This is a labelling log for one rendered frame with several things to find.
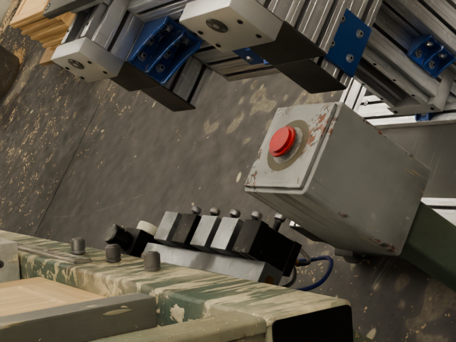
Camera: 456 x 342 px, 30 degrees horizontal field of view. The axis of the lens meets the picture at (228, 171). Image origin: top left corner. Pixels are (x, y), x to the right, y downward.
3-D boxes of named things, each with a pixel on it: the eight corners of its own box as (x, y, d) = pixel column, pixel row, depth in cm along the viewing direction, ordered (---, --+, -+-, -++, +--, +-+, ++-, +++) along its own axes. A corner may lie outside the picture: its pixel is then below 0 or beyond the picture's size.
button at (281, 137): (308, 132, 99) (296, 123, 97) (295, 163, 98) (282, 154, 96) (287, 133, 102) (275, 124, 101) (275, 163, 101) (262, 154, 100)
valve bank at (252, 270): (376, 256, 133) (266, 186, 121) (343, 342, 129) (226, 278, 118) (206, 234, 175) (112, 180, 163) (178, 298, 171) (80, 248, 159)
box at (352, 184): (438, 172, 105) (340, 98, 96) (405, 260, 102) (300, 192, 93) (371, 171, 115) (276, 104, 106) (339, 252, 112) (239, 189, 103)
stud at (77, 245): (87, 254, 147) (86, 237, 147) (74, 256, 146) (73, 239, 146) (82, 253, 149) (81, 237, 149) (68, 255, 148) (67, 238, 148)
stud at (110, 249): (124, 262, 136) (123, 243, 135) (110, 264, 134) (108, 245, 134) (117, 260, 138) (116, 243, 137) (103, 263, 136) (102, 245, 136)
